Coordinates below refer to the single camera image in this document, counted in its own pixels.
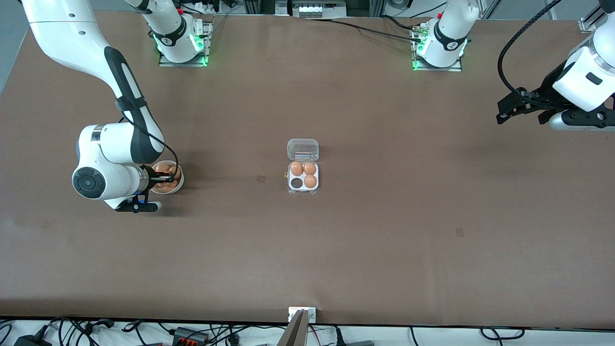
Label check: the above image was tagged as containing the clear lidded white egg box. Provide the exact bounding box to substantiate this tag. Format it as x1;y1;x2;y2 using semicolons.
287;138;320;195

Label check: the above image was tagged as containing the black orange connector box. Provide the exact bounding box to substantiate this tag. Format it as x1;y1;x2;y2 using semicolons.
172;327;210;345

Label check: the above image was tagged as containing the white bowl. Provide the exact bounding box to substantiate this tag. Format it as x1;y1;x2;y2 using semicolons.
151;160;185;195

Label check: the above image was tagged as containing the black power adapter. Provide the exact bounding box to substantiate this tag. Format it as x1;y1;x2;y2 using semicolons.
13;334;52;346

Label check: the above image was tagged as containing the white terminal block device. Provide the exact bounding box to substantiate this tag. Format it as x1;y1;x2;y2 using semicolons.
298;0;346;18

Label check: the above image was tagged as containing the black plug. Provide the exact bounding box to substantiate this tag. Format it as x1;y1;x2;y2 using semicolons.
332;327;375;346

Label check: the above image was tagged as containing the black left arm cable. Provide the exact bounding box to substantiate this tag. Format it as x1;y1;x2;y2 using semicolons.
497;0;563;97

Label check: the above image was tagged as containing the aluminium extrusion rail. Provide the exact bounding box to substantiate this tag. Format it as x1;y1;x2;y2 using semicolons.
584;0;615;27

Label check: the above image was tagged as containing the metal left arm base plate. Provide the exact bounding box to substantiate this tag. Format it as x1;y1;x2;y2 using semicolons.
412;23;463;72

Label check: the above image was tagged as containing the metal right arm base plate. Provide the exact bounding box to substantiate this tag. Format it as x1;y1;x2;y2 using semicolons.
159;19;210;67

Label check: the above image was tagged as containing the short black table cable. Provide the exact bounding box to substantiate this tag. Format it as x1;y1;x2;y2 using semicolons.
382;15;419;32

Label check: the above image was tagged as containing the thin grey cable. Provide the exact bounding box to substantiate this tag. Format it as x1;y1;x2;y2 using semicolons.
210;13;229;37

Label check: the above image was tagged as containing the long black table cable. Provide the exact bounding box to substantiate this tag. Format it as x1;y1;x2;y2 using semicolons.
307;18;423;43

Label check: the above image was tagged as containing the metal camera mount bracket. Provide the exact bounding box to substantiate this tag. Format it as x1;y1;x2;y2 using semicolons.
288;307;317;323

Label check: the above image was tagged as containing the aluminium camera mount bar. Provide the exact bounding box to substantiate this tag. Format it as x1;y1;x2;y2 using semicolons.
276;310;309;346

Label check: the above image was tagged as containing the looped black floor cable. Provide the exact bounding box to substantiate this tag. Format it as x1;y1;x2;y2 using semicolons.
480;327;525;342

